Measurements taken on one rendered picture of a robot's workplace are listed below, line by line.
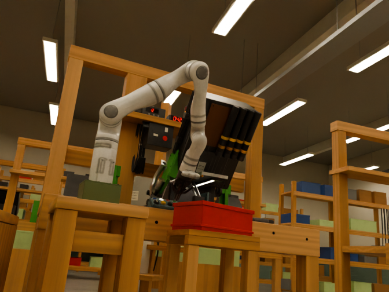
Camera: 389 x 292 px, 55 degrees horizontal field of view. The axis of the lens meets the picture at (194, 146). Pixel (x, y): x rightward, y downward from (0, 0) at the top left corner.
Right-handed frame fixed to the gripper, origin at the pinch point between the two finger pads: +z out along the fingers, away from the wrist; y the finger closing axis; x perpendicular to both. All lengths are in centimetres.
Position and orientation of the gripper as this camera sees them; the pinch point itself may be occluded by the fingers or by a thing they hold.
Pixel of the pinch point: (176, 196)
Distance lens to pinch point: 184.0
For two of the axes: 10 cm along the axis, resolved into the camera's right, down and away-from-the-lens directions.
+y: -9.0, -2.3, -3.8
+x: 2.8, 3.7, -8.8
